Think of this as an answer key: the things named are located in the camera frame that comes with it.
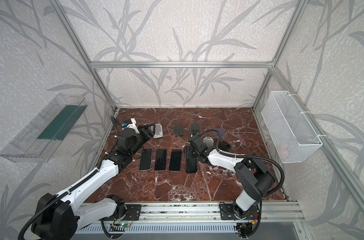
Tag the black phone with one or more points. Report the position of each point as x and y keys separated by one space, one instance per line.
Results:
x=175 y=161
x=191 y=162

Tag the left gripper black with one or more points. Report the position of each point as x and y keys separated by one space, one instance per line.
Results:
x=150 y=131

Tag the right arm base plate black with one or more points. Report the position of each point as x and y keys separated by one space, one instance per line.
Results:
x=227 y=212

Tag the white phone stand far left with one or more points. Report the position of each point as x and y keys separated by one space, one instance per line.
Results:
x=158 y=131

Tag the phone with white edge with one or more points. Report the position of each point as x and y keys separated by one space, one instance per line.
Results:
x=161 y=160

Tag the horizontal aluminium frame bar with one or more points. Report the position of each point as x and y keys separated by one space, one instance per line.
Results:
x=100 y=65

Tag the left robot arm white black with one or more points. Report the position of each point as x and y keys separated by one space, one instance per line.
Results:
x=60 y=216

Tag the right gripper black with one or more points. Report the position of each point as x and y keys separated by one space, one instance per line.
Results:
x=192 y=143

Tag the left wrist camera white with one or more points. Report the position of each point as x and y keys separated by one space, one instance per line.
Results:
x=130 y=124

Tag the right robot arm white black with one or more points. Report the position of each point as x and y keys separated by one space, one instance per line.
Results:
x=259 y=176

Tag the green mat in tray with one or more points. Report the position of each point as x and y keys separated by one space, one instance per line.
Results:
x=61 y=125

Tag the grey purple phone stand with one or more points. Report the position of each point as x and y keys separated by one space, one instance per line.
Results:
x=220 y=131

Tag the black folding phone stand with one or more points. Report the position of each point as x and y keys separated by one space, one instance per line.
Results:
x=224 y=146

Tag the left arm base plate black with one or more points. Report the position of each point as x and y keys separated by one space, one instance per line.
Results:
x=127 y=212

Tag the white wire mesh basket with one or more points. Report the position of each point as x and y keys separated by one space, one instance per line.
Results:
x=293 y=136

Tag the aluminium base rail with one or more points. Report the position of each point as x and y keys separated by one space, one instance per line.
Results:
x=208 y=212

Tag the clear acrylic wall tray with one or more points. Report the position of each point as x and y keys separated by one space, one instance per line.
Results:
x=26 y=147

